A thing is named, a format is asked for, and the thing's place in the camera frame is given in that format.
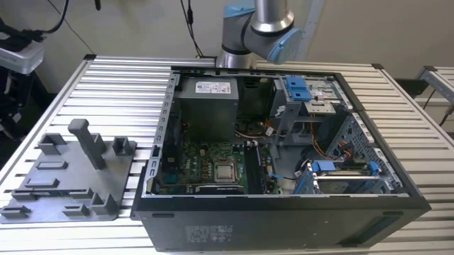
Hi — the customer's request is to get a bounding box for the green motherboard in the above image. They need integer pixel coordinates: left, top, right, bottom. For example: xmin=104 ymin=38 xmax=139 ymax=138
xmin=153 ymin=142 xmax=284 ymax=196

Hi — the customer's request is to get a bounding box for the yellow black power wire bundle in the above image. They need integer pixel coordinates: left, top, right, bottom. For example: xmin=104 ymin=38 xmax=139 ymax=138
xmin=233 ymin=118 xmax=284 ymax=139

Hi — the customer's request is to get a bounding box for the blue drive latch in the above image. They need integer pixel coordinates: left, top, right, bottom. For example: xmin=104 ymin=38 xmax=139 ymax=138
xmin=284 ymin=76 xmax=309 ymax=102

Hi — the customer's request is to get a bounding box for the grey parts rack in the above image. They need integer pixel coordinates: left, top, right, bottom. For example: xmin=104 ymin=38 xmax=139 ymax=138
xmin=0 ymin=118 xmax=139 ymax=225

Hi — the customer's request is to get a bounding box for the black RAM slot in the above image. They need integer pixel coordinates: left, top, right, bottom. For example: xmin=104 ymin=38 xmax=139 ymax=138
xmin=257 ymin=145 xmax=265 ymax=193
xmin=263 ymin=145 xmax=269 ymax=192

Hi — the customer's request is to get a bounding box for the black graphics card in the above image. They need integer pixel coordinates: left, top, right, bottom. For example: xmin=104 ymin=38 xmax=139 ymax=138
xmin=184 ymin=184 xmax=248 ymax=196

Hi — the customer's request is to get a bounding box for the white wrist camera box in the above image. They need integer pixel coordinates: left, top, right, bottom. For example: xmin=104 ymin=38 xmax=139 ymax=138
xmin=0 ymin=44 xmax=45 ymax=75

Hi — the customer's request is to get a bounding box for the grey metal drive cage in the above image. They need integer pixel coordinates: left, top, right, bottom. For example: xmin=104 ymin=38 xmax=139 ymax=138
xmin=268 ymin=75 xmax=354 ymax=146

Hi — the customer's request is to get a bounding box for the orange wire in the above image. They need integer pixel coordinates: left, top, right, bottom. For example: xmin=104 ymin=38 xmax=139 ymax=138
xmin=308 ymin=121 xmax=343 ymax=162

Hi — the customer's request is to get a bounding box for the silver CPU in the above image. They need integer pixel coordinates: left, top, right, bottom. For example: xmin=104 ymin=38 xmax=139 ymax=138
xmin=213 ymin=164 xmax=236 ymax=183

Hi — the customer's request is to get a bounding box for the grey power supply box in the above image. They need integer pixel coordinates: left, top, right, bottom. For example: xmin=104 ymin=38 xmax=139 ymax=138
xmin=175 ymin=76 xmax=243 ymax=142

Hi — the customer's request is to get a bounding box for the CPU socket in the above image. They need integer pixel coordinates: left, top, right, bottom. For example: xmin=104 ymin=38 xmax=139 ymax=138
xmin=208 ymin=158 xmax=241 ymax=186

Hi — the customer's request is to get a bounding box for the aluminium frame table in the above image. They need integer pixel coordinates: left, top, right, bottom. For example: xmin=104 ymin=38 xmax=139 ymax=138
xmin=412 ymin=65 xmax=454 ymax=107

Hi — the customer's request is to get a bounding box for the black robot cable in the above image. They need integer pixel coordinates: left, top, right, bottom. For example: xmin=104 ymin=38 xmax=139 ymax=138
xmin=179 ymin=0 xmax=207 ymax=58

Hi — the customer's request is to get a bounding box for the black open PC case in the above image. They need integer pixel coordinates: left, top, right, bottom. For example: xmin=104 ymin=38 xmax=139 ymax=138
xmin=129 ymin=65 xmax=432 ymax=252

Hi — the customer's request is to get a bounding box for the hard disk in blue carrier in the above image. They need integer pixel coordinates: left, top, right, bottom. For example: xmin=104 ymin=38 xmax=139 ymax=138
xmin=293 ymin=160 xmax=391 ymax=196

